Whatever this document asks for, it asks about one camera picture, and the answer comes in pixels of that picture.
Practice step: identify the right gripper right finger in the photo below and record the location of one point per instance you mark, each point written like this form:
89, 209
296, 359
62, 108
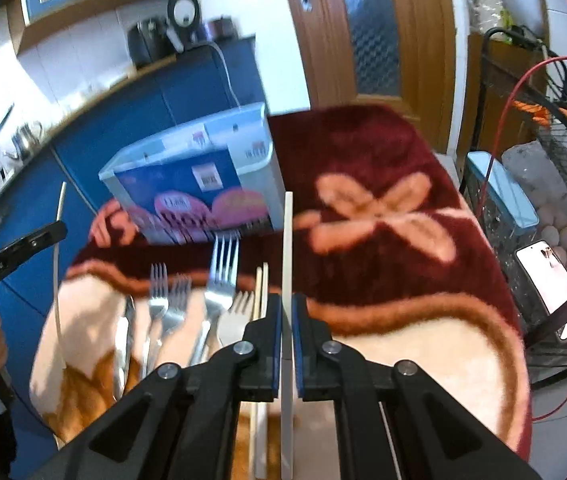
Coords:
393, 422

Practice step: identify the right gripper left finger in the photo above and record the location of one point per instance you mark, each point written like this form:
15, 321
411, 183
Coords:
179, 423

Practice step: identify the steel knife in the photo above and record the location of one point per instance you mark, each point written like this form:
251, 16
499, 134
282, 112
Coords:
123, 340

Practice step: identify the white chopstick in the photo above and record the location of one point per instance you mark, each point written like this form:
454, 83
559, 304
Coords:
286, 365

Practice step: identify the small steel fork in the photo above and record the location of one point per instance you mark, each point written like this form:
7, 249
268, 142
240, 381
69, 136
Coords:
157, 305
174, 316

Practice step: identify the large steel fork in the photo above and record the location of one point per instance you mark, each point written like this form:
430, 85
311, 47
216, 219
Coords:
220, 288

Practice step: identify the white plastic fork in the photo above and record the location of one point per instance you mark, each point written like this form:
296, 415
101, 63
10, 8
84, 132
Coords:
232, 323

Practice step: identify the blue lower cabinets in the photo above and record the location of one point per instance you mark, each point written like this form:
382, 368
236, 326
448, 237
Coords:
202, 82

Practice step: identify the steel kettle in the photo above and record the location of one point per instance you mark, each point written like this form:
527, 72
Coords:
25, 140

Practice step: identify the red floral blanket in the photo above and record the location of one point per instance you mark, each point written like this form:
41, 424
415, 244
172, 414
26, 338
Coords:
385, 250

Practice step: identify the smartphone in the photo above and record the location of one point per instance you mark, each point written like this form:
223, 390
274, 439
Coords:
538, 282

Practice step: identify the light blue box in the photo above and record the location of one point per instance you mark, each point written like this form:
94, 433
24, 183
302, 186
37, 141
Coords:
504, 193

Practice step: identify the light blue utensil holder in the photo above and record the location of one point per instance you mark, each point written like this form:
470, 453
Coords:
186, 184

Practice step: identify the black air fryer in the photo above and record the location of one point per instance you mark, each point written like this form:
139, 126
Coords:
151, 40

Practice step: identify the rice cooker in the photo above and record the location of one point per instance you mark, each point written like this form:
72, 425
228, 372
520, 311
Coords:
186, 25

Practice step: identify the wooden door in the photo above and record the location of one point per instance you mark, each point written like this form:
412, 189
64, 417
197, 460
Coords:
397, 53

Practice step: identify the black wire rack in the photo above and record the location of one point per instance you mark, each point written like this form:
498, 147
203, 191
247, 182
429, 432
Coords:
516, 109

